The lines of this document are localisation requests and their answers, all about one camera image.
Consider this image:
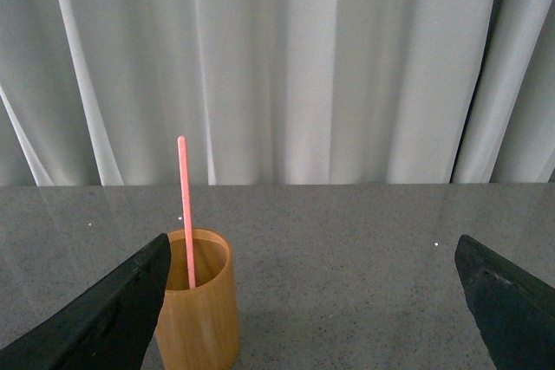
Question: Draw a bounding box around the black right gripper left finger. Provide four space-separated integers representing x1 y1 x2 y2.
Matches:
1 233 170 369

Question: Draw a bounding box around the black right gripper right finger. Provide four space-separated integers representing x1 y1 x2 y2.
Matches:
454 235 554 369

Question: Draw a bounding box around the bamboo wooden holder cup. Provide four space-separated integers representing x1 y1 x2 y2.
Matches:
155 228 240 369

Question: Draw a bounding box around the white pleated curtain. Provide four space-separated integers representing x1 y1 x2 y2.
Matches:
1 0 554 185

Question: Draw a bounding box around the pink chopstick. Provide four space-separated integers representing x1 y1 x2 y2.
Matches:
177 136 196 289

